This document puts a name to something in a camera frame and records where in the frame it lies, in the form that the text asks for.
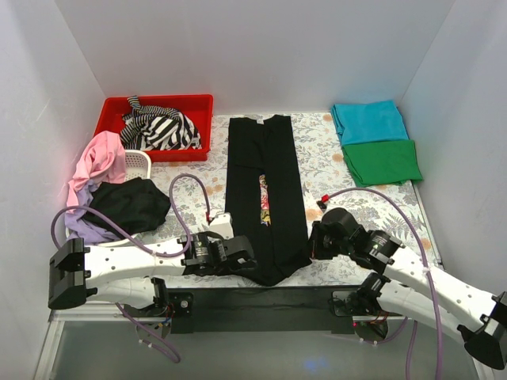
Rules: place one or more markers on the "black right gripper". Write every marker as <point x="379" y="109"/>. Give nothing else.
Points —
<point x="317" y="243"/>

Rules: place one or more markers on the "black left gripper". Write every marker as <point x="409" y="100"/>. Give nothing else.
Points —
<point x="243" y="253"/>

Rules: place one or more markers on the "black floral print t shirt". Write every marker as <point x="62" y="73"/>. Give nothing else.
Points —
<point x="264" y="196"/>

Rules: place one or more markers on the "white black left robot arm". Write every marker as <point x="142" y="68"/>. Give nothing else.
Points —
<point x="133" y="274"/>

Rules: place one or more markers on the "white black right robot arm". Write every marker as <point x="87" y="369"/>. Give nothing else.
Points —
<point x="399" y="282"/>

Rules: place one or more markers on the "floral patterned table mat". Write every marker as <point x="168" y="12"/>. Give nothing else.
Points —
<point x="322" y="171"/>

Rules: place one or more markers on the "black shirt in basket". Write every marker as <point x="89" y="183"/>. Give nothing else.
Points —
<point x="136" y="206"/>

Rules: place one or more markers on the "folded green t shirt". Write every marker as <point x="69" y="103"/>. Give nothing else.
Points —
<point x="376" y="163"/>

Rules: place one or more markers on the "white plastic laundry basket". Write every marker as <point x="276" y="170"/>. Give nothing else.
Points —
<point x="138" y="164"/>

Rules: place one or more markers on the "folded blue t shirt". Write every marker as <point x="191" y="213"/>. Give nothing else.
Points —
<point x="368" y="123"/>

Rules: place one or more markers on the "lavender shirt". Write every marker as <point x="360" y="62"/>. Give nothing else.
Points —
<point x="79" y="227"/>

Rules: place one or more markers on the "pink shirt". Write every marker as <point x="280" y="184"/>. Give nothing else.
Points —
<point x="103" y="159"/>

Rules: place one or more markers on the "black white striped shirt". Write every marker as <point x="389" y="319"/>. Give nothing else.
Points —
<point x="152" y="127"/>

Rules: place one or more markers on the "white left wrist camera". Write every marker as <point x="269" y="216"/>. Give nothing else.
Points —
<point x="222" y="225"/>

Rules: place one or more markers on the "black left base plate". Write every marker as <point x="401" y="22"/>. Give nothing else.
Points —
<point x="174" y="304"/>

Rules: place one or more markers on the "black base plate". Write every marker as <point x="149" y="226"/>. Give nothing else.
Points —
<point x="174" y="304"/>
<point x="344" y="305"/>

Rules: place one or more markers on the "aluminium frame rail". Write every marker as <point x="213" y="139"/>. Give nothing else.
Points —
<point x="79" y="312"/>

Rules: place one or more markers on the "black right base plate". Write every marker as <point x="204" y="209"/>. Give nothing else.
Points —
<point x="344" y="305"/>

